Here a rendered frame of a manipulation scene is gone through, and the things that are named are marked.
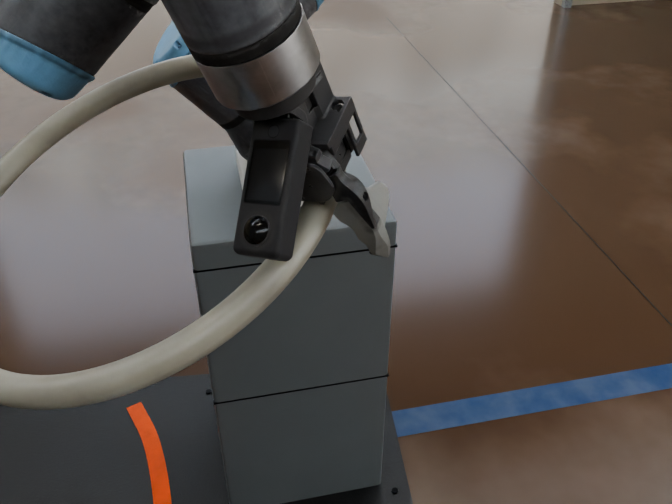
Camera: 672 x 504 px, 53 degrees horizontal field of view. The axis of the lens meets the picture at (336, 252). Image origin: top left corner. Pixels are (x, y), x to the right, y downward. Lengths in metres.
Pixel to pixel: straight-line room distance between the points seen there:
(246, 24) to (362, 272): 0.94
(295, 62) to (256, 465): 1.33
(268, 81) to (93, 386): 0.29
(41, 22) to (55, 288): 2.16
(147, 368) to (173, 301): 1.93
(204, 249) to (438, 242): 1.63
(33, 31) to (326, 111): 0.24
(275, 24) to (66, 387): 0.34
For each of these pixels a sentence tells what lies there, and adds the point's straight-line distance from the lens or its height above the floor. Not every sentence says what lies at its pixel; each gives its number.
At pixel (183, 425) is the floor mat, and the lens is 2.07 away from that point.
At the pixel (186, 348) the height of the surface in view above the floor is 1.17.
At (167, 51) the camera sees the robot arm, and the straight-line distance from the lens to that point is 1.26.
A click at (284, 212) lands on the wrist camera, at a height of 1.28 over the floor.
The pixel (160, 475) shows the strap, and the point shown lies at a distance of 1.97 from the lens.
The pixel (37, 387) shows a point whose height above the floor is 1.13.
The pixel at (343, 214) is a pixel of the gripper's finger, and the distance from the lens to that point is 0.61.
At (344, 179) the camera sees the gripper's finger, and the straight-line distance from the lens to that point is 0.58.
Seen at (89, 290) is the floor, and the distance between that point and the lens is 2.65.
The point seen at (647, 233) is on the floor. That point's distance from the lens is 3.08.
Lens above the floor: 1.57
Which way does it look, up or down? 36 degrees down
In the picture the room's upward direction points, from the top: straight up
